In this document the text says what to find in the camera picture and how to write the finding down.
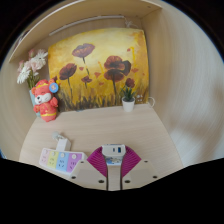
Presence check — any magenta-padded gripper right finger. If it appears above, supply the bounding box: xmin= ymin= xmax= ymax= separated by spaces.
xmin=120 ymin=145 xmax=160 ymax=191

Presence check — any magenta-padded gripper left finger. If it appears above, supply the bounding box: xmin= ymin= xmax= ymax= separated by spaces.
xmin=68 ymin=145 xmax=109 ymax=192

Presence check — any white block charger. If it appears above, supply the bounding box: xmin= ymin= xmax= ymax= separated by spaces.
xmin=101 ymin=143 xmax=127 ymax=167

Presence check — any pastel multicolour power strip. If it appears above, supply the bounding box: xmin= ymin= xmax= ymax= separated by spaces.
xmin=38 ymin=147 xmax=88 ymax=177

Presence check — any white adapter block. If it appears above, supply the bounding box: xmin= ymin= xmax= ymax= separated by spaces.
xmin=55 ymin=137 xmax=72 ymax=153

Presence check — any white power plug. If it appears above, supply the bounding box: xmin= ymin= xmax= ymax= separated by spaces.
xmin=51 ymin=131 xmax=66 ymax=142

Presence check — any small potted green plant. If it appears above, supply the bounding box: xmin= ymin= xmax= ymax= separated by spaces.
xmin=121 ymin=85 xmax=137 ymax=113

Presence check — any red plush bear toy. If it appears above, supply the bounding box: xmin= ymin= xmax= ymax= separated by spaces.
xmin=30 ymin=78 xmax=60 ymax=123

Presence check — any light blue vase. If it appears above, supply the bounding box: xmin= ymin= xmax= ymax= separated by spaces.
xmin=28 ymin=89 xmax=41 ymax=118

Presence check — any yellow poppy flower painting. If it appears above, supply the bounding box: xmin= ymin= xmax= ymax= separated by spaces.
xmin=47 ymin=27 xmax=150 ymax=113

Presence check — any pink and white flower bouquet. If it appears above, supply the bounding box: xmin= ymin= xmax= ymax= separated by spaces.
xmin=16 ymin=48 xmax=49 ymax=90

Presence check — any white light bar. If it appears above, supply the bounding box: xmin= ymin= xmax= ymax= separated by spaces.
xmin=48 ymin=14 xmax=126 ymax=37

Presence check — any wooden shelf unit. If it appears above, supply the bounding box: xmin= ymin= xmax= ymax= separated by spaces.
xmin=8 ymin=0 xmax=163 ymax=63

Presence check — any thin white cable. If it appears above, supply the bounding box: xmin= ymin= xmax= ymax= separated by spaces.
xmin=146 ymin=96 xmax=157 ymax=108

